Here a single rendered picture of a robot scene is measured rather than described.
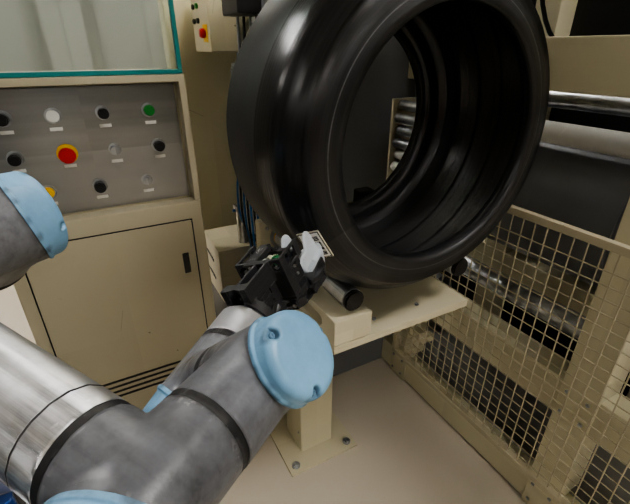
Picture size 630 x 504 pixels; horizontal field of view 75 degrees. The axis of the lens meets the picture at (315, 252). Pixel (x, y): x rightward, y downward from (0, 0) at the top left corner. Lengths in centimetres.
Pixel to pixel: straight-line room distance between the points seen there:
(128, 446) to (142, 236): 112
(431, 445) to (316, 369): 144
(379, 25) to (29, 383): 54
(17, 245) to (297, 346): 37
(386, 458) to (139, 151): 134
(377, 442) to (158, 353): 88
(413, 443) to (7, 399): 154
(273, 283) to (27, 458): 31
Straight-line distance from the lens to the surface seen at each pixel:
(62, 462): 30
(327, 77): 58
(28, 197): 59
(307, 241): 59
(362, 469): 164
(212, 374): 31
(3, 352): 36
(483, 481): 171
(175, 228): 138
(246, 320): 46
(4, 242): 57
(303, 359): 32
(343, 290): 79
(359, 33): 61
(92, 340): 153
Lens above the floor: 133
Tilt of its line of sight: 27 degrees down
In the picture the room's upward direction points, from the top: straight up
